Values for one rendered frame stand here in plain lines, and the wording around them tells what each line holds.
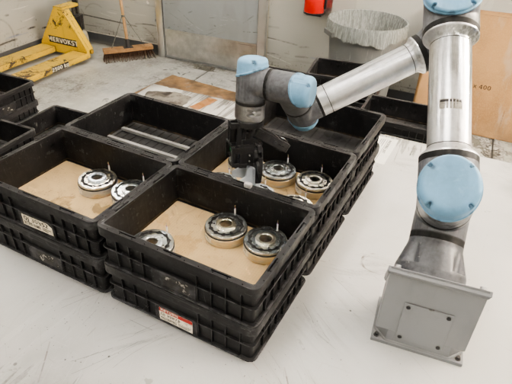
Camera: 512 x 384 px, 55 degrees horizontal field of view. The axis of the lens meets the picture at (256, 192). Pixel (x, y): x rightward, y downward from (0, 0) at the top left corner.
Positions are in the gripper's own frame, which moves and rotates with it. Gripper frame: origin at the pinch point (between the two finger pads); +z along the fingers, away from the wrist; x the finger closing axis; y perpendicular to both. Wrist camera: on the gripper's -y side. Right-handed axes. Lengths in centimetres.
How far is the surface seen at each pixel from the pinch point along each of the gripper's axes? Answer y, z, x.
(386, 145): -66, 9, -39
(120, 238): 35.9, -3.3, 21.4
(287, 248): 3.2, -4.4, 34.1
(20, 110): 77, 27, -153
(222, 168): 4.5, 1.1, -16.3
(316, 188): -16.3, -1.1, 5.1
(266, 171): -5.7, -1.4, -6.6
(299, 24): -122, 7, -274
